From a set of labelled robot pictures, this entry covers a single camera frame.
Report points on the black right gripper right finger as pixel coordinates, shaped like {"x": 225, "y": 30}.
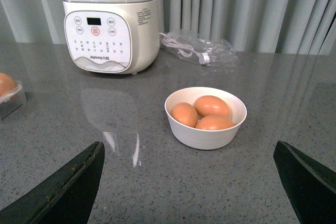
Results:
{"x": 309, "y": 185}

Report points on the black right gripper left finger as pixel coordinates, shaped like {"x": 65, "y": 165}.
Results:
{"x": 66, "y": 196}

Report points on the clear plastic egg box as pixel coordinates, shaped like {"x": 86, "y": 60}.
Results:
{"x": 12, "y": 100}

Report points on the brown front bowl egg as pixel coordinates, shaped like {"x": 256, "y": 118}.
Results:
{"x": 214, "y": 122}

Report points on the brown bowl egg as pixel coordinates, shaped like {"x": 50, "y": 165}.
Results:
{"x": 209, "y": 104}
{"x": 214, "y": 122}
{"x": 185, "y": 113}

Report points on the brown egg in box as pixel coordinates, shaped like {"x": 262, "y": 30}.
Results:
{"x": 7, "y": 83}

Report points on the brown back bowl egg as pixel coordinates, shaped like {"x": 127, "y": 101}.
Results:
{"x": 209, "y": 104}

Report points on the brown left bowl egg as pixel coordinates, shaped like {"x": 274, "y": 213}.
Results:
{"x": 185, "y": 113}

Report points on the white round bowl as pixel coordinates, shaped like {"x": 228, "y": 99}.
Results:
{"x": 203, "y": 139}

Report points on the clear plastic bag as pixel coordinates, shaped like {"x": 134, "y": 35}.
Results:
{"x": 185, "y": 45}

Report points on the grey curtain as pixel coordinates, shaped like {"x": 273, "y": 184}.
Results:
{"x": 282, "y": 26}

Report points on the white blender appliance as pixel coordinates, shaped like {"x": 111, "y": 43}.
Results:
{"x": 112, "y": 36}

